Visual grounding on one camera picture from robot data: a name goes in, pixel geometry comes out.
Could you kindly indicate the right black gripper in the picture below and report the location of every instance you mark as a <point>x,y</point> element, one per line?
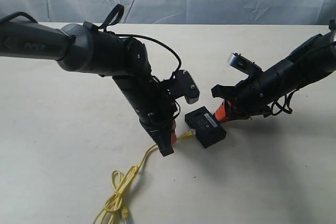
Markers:
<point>252,96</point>

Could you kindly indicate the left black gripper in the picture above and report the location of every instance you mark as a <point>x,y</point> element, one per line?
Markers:
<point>156,111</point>

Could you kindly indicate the small black network box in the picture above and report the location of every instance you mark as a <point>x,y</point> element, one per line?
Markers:
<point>207,129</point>

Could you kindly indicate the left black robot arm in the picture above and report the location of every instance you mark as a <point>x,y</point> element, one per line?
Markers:
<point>88,48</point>

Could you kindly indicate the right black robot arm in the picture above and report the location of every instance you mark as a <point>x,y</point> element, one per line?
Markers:
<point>312,61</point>

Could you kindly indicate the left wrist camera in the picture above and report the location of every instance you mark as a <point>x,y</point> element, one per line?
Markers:
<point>182,85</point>

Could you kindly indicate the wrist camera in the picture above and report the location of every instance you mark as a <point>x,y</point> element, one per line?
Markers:
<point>182,85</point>
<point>244,65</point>

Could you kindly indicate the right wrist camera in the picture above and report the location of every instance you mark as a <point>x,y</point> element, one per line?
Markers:
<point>244,65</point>

